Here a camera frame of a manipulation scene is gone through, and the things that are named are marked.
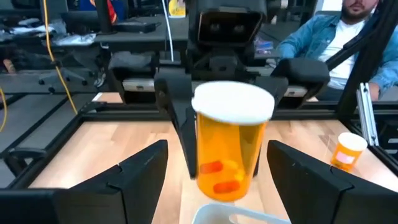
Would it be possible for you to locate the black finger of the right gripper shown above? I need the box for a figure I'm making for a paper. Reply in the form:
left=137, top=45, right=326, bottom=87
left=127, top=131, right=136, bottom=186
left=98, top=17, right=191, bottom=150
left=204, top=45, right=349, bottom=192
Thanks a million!
left=170, top=105, right=198, bottom=179
left=254, top=146, right=264, bottom=177

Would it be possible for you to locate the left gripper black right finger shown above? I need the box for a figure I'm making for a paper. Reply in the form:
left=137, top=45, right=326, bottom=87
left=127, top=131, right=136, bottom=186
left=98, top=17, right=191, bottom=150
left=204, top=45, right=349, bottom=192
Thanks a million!
left=266, top=139, right=398, bottom=224

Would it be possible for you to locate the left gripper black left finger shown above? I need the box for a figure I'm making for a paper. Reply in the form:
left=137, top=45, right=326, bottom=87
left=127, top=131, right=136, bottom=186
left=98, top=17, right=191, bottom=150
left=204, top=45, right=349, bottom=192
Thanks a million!
left=54, top=139, right=169, bottom=224

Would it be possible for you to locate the orange pill bottle white cap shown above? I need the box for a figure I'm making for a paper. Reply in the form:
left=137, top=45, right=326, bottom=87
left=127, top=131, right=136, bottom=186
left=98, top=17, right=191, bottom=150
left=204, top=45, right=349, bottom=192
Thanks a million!
left=191, top=80, right=276, bottom=203
left=330, top=132, right=368, bottom=173

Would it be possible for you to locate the translucent grey plastic basket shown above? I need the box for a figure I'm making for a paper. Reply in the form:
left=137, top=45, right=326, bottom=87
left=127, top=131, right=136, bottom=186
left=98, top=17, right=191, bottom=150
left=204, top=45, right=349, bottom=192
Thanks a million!
left=192, top=202, right=292, bottom=224

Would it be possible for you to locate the dark grey desk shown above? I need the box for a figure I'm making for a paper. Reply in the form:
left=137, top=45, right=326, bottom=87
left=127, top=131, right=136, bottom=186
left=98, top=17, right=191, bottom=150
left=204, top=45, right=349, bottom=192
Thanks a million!
left=93, top=15, right=190, bottom=72

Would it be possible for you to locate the black flat device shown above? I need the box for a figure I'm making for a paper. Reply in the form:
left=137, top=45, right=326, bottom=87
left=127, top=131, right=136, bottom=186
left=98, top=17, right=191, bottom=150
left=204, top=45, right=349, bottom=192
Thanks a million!
left=112, top=21, right=162, bottom=34

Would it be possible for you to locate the yellow labelled box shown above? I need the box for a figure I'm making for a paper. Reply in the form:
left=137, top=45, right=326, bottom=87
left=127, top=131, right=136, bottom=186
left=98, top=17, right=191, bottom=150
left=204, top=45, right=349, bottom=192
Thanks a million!
left=169, top=0, right=187, bottom=19

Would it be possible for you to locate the black padded chair armrest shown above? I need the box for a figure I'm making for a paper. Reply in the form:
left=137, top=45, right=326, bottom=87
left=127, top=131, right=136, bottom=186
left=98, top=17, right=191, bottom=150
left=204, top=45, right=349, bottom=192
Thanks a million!
left=270, top=58, right=331, bottom=108

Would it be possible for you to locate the red and blue fabric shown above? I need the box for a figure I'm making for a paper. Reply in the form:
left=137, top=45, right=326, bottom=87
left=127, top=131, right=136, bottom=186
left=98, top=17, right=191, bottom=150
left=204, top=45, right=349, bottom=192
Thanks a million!
left=79, top=0, right=118, bottom=24

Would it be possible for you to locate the white paper pile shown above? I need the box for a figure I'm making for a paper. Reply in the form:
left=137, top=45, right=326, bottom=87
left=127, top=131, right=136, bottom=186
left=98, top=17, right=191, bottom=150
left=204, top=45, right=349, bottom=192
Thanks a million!
left=52, top=32, right=97, bottom=47

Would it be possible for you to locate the black office chair base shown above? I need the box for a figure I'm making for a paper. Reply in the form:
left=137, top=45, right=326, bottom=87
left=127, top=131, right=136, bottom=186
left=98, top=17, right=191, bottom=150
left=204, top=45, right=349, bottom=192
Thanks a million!
left=37, top=62, right=88, bottom=94

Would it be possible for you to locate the person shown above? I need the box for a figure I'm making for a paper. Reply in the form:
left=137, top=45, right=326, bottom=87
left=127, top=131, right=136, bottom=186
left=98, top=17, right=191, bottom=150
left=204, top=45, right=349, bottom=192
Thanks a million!
left=275, top=0, right=398, bottom=102

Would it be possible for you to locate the black metal table frame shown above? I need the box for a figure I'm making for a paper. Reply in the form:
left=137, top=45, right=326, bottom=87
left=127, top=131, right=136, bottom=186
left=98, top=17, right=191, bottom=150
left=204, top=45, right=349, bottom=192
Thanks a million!
left=6, top=0, right=398, bottom=190

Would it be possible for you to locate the white hanging cable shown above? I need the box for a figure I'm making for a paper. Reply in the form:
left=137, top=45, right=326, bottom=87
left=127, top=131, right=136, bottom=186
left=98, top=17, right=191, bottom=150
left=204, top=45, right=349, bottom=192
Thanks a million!
left=160, top=0, right=175, bottom=62

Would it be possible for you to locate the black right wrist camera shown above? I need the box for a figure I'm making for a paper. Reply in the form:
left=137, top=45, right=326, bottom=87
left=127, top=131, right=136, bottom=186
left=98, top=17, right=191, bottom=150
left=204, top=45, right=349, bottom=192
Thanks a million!
left=188, top=0, right=268, bottom=48

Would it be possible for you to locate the silver aluminium extrusion post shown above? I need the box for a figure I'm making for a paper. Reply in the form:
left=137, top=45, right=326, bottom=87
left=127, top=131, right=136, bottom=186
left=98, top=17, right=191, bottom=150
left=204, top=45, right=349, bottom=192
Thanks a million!
left=356, top=82, right=379, bottom=147

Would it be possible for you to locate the yellow extension cable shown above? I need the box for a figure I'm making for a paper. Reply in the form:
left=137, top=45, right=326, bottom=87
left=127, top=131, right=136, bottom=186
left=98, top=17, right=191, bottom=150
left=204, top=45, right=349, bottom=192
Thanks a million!
left=0, top=86, right=7, bottom=132
left=42, top=0, right=78, bottom=115

